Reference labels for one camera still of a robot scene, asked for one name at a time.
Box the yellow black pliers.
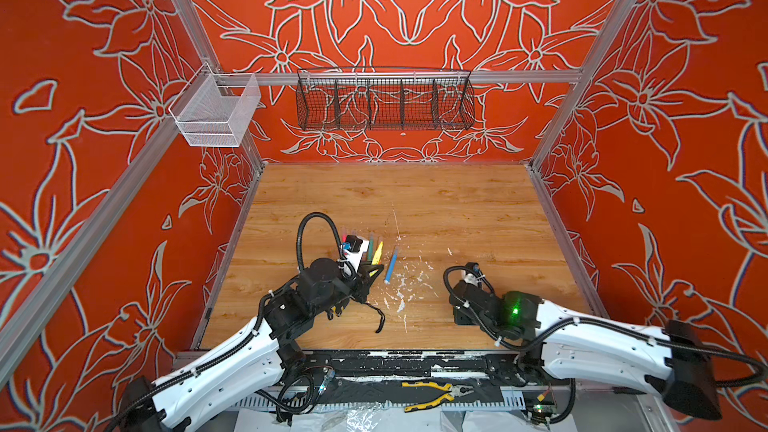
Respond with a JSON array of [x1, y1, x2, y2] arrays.
[[401, 381, 475, 413]]

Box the white wire mesh basket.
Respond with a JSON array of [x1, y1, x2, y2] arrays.
[[168, 63, 262, 148]]

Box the black wire wall basket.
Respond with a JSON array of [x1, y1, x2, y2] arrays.
[[295, 67, 476, 132]]

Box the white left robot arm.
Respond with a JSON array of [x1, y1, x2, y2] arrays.
[[106, 258, 384, 431]]

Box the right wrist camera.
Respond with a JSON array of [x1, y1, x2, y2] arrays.
[[463, 262, 484, 287]]

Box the green marker pen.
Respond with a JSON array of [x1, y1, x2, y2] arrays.
[[367, 233, 375, 262]]

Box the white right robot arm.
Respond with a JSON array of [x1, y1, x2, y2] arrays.
[[443, 263, 767, 421]]

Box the blue marker pen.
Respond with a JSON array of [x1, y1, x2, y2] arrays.
[[385, 246, 399, 284]]

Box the yellow highlighter pen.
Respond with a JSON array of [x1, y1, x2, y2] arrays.
[[371, 242, 383, 265]]

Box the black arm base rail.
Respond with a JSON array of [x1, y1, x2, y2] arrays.
[[284, 350, 545, 387]]

